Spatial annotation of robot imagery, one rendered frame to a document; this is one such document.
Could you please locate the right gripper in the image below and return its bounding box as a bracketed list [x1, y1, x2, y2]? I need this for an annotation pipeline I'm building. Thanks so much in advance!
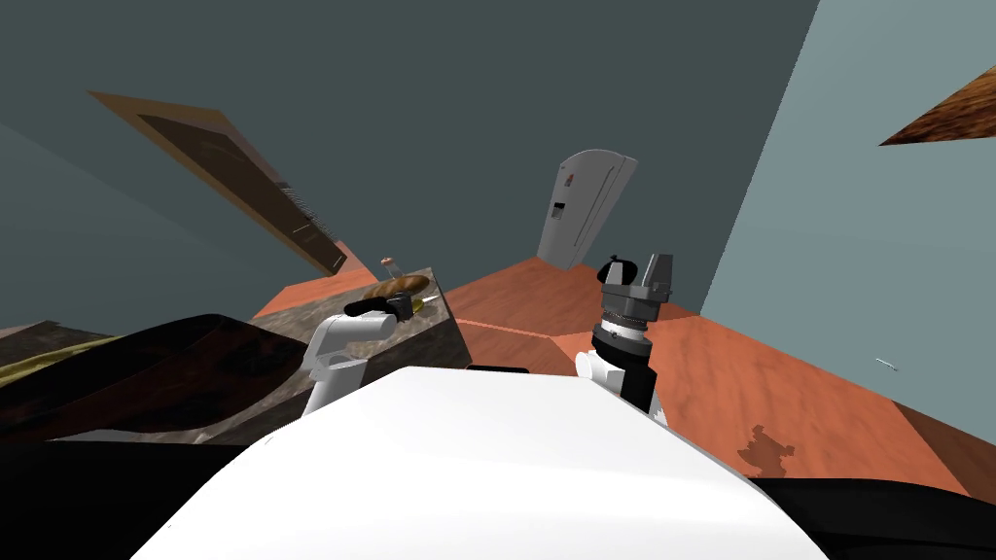
[596, 253, 676, 328]

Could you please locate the golden brown round plate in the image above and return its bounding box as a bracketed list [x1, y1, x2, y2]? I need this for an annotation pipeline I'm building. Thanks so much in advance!
[361, 272, 433, 314]

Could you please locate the grey stone counter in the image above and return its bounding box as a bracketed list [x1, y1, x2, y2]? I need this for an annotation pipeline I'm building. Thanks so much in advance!
[194, 266, 474, 446]

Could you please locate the grey white fridge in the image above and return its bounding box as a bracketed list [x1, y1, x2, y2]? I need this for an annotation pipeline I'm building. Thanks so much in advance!
[536, 148, 639, 272]

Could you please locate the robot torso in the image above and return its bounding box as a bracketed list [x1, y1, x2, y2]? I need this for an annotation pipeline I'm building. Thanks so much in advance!
[130, 363, 831, 560]

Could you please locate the brown framed dark window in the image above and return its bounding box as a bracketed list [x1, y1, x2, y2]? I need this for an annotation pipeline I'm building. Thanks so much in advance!
[86, 89, 350, 278]

